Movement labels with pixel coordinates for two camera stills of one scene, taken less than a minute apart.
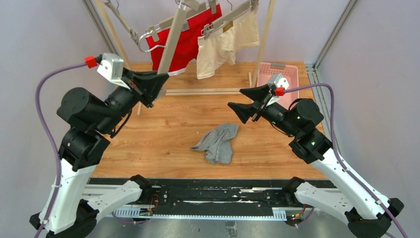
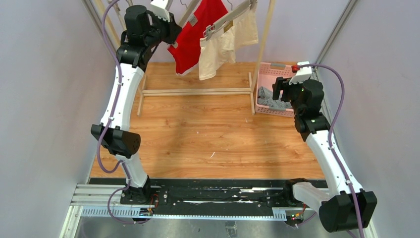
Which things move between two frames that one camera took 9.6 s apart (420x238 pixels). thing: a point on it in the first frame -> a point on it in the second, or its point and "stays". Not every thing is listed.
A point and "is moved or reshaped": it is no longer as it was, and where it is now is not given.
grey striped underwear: [217, 143] is moved or reshaped
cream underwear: [220, 48] stays
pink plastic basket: [265, 70] stays
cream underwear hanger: [251, 4] stays
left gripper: [138, 92] -> [172, 29]
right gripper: [261, 107] -> [278, 90]
